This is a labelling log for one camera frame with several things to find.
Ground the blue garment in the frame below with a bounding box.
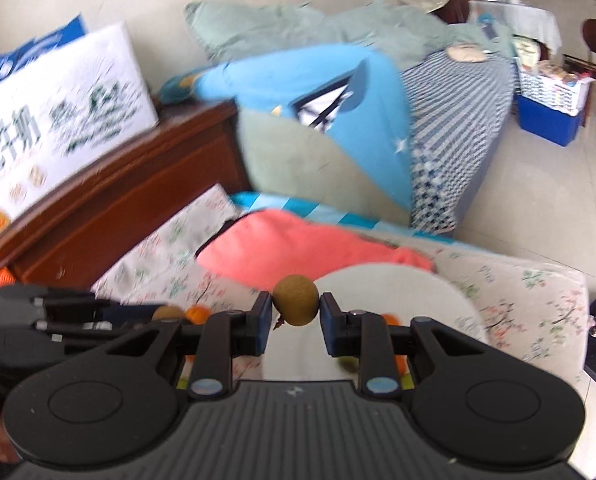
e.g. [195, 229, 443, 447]
[158, 44, 415, 212]

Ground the table with white cloth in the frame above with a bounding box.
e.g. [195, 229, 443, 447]
[467, 0, 562, 57]

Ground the white printed cardboard box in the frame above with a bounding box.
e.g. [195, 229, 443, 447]
[0, 21, 160, 222]

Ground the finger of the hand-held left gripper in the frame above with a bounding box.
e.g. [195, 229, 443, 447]
[30, 296, 154, 322]
[32, 319, 151, 343]

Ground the beige round object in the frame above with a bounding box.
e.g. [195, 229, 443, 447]
[449, 44, 487, 64]

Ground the white plastic basket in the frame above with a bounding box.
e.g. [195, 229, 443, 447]
[517, 66, 592, 117]

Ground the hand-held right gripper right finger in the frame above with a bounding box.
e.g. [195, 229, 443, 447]
[319, 293, 499, 399]

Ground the brown kiwi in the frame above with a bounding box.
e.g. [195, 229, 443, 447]
[272, 275, 320, 326]
[152, 305, 186, 322]

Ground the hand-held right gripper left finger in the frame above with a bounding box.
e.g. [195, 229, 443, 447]
[94, 291, 275, 402]

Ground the light green quilt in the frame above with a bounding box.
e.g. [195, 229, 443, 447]
[184, 0, 517, 77]

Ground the blue plastic bin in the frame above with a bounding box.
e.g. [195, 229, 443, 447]
[514, 94, 587, 148]

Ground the brown wooden cabinet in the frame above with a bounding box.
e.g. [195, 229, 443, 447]
[0, 99, 252, 289]

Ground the pink cloth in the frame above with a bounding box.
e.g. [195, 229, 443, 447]
[196, 209, 437, 294]

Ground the blue cardboard box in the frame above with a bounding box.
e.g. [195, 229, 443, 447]
[0, 13, 87, 82]

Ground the white round plate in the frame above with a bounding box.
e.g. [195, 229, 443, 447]
[262, 262, 490, 382]

